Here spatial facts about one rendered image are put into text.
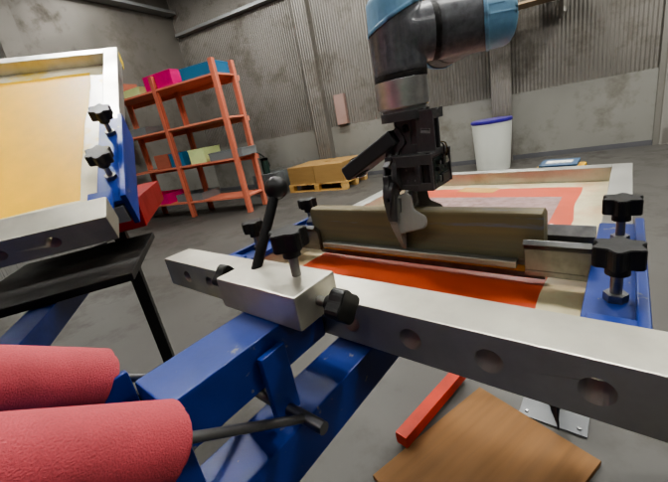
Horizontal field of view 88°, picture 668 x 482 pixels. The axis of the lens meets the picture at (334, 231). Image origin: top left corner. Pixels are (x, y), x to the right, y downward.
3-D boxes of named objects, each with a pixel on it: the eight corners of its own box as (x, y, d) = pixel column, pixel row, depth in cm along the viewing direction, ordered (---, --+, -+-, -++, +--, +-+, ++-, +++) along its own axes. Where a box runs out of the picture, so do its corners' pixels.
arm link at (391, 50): (432, -27, 43) (364, -12, 43) (439, 69, 46) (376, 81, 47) (418, -5, 50) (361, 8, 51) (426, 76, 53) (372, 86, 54)
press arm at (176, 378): (290, 322, 43) (280, 286, 41) (326, 334, 39) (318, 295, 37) (152, 426, 30) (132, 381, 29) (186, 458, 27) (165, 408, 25)
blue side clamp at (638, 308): (596, 259, 54) (599, 217, 52) (639, 262, 50) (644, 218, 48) (574, 388, 32) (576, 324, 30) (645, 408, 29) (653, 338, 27)
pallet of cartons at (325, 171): (370, 177, 712) (366, 152, 697) (351, 189, 626) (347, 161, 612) (310, 183, 776) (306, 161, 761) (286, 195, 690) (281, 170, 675)
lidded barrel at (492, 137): (514, 162, 586) (512, 114, 562) (514, 170, 535) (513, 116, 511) (474, 166, 615) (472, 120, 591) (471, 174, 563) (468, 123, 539)
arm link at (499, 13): (486, 0, 53) (415, 15, 54) (523, -30, 42) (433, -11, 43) (489, 56, 55) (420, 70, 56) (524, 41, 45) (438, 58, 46)
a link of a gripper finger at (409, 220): (423, 254, 52) (422, 193, 50) (389, 250, 55) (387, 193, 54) (432, 250, 54) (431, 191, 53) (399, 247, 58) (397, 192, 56)
